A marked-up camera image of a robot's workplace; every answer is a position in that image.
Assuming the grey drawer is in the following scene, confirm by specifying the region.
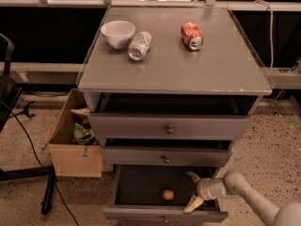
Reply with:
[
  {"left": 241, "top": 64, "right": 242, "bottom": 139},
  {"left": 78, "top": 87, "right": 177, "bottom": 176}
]
[
  {"left": 103, "top": 165, "right": 228, "bottom": 223},
  {"left": 88, "top": 93, "right": 257, "bottom": 140},
  {"left": 103, "top": 138, "right": 232, "bottom": 167}
]

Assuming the cardboard box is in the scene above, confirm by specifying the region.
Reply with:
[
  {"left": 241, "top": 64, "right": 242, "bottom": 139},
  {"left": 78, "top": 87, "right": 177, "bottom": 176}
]
[{"left": 47, "top": 89, "right": 103, "bottom": 177}]

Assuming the orange soda can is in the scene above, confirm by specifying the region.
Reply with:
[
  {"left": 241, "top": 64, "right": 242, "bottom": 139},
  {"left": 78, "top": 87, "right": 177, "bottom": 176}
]
[{"left": 181, "top": 22, "right": 204, "bottom": 51}]

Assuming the grey top drawer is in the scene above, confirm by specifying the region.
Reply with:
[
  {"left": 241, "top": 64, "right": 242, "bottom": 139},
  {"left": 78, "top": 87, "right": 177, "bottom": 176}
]
[{"left": 88, "top": 93, "right": 257, "bottom": 140}]

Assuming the grey middle drawer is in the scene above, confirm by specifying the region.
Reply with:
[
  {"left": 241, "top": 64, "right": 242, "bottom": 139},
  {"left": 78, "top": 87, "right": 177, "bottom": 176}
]
[{"left": 103, "top": 138, "right": 232, "bottom": 167}]

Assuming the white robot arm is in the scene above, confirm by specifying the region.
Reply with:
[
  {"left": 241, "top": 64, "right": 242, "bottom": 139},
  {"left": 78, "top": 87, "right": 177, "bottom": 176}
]
[{"left": 184, "top": 170, "right": 301, "bottom": 226}]

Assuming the white ceramic bowl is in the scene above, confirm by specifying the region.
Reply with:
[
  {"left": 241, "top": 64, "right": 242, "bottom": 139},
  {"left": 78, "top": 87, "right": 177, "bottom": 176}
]
[{"left": 101, "top": 21, "right": 135, "bottom": 49}]

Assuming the grey drawer cabinet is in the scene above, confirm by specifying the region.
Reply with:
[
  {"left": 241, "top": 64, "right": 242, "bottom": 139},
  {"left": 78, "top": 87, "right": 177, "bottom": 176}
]
[{"left": 75, "top": 6, "right": 273, "bottom": 226}]

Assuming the white hanging cable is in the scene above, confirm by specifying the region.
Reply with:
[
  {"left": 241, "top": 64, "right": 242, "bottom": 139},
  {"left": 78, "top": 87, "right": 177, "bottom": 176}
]
[{"left": 253, "top": 0, "right": 275, "bottom": 80}]

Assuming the white green soda can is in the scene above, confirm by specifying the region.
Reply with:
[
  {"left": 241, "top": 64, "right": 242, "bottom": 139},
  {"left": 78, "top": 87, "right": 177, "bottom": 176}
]
[{"left": 128, "top": 31, "right": 152, "bottom": 61}]

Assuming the black floor cable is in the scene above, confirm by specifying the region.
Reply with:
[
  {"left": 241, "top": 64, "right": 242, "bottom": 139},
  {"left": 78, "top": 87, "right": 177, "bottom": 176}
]
[{"left": 0, "top": 101, "right": 80, "bottom": 226}]

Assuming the grey bottom drawer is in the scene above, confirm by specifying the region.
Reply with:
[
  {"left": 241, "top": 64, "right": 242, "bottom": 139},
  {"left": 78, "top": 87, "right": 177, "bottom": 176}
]
[{"left": 103, "top": 165, "right": 228, "bottom": 223}]

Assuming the orange fruit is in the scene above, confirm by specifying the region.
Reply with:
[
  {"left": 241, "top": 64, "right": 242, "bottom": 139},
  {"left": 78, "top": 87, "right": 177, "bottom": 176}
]
[{"left": 162, "top": 189, "right": 174, "bottom": 201}]

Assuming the green snack bag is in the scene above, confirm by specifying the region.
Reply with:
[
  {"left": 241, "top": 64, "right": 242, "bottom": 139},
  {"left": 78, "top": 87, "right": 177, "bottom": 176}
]
[{"left": 72, "top": 123, "right": 95, "bottom": 145}]

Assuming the black stand with base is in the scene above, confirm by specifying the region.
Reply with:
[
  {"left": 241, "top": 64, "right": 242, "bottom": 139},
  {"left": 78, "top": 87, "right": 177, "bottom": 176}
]
[{"left": 0, "top": 32, "right": 56, "bottom": 216}]

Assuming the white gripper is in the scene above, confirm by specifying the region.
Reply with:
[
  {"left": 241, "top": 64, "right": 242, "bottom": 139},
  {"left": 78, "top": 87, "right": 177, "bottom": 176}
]
[{"left": 183, "top": 171, "right": 227, "bottom": 214}]

